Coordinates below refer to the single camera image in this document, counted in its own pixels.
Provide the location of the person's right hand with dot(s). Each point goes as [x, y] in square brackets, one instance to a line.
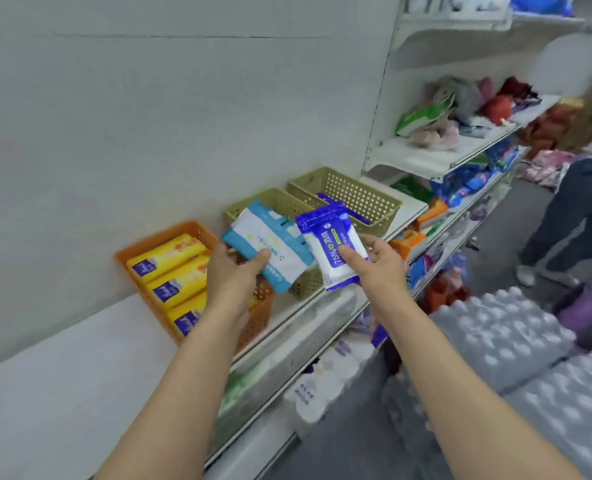
[383, 274]

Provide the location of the person's left hand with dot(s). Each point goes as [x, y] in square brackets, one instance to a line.
[228, 284]

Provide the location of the orange plastic basket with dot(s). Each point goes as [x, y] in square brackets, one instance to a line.
[256, 319]

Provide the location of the light blue wipes pack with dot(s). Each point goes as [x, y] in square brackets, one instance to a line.
[271, 239]

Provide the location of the dark blue alcohol wipes packet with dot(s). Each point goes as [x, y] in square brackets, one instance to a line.
[341, 204]
[326, 234]

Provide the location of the olive plastic basket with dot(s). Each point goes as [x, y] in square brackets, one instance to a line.
[306, 287]
[356, 189]

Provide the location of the person's right forearm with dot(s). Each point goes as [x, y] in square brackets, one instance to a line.
[466, 404]

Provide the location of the person's left forearm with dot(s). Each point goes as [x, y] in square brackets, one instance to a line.
[176, 404]

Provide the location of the orange white tissue pack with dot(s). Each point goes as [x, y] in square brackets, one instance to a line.
[408, 242]

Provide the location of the blue tissue pack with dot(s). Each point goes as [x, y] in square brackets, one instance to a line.
[379, 335]

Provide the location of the red pack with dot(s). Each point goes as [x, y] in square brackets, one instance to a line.
[443, 294]

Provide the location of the orange paper roll pack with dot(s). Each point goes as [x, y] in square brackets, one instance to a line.
[433, 212]

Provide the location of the green printed bag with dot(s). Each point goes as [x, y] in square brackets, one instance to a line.
[411, 187]

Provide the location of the green and white tissue pack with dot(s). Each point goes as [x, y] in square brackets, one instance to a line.
[276, 364]

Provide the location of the white bag blue print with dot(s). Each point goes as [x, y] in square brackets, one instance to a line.
[321, 389]

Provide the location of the pack of clear bottles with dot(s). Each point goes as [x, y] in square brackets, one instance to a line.
[500, 334]

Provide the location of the row of blue packs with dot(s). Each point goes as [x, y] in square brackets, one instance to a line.
[475, 174]

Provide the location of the green white plastic bag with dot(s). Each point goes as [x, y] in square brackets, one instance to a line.
[423, 114]

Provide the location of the heap of pink packs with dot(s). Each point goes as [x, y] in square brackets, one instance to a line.
[545, 167]

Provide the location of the purple plastic stool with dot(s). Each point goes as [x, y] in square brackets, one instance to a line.
[588, 309]

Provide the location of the heap of red packs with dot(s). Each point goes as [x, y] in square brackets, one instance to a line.
[545, 124]

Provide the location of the pile of white blue bags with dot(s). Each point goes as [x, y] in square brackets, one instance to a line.
[456, 2]

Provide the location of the blue plastic bag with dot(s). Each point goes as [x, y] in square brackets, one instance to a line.
[540, 3]

